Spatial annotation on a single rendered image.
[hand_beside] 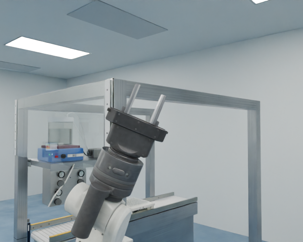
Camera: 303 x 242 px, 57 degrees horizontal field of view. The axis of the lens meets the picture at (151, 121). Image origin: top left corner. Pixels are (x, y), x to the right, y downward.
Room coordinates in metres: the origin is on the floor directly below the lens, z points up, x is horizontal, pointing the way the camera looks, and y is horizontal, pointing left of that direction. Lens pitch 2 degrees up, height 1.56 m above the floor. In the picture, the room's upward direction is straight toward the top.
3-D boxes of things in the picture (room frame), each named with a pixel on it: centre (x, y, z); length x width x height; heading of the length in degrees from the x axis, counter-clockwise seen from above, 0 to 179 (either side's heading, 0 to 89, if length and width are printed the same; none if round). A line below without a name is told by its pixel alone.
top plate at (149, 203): (2.13, 0.15, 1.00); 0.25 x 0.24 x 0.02; 44
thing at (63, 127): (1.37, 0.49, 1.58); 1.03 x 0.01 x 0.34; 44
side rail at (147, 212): (2.01, 0.08, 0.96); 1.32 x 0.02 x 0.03; 134
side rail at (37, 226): (2.20, 0.27, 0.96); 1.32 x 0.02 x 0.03; 134
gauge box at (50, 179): (1.62, 0.50, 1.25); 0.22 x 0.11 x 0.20; 134
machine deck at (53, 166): (1.86, 0.45, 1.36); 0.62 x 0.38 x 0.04; 134
